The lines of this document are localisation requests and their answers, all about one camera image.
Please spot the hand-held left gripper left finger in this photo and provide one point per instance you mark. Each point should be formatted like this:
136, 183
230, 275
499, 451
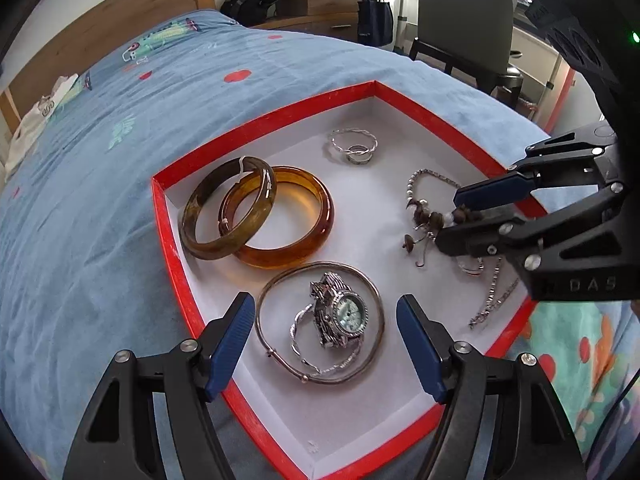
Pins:
230, 350

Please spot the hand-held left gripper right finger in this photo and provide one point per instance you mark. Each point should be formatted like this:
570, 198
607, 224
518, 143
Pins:
420, 350

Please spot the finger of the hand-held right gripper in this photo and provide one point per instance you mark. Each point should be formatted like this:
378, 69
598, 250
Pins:
495, 191
475, 237

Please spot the thin silver bangle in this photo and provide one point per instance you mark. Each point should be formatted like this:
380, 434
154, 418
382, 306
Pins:
257, 321

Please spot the silver wristwatch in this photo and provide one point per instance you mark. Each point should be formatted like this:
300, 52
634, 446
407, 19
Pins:
347, 312

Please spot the red jewelry box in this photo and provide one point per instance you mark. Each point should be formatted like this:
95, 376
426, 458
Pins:
350, 410

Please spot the dark brown bangle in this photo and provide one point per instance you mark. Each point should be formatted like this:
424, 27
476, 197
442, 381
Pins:
187, 220

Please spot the white cabinet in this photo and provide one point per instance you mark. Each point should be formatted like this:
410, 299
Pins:
537, 60

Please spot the grey office chair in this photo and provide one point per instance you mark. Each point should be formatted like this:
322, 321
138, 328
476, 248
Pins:
460, 10

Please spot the amber bangle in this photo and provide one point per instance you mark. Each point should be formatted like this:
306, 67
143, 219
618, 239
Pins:
320, 220

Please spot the dark blue bag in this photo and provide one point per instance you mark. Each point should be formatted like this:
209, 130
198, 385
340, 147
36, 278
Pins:
375, 17

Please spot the white pillow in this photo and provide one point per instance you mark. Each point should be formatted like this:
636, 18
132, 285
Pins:
30, 125

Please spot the black backpack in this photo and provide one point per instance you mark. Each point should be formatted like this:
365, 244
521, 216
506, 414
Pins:
250, 2

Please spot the wooden headboard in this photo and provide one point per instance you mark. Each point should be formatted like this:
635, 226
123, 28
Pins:
125, 15

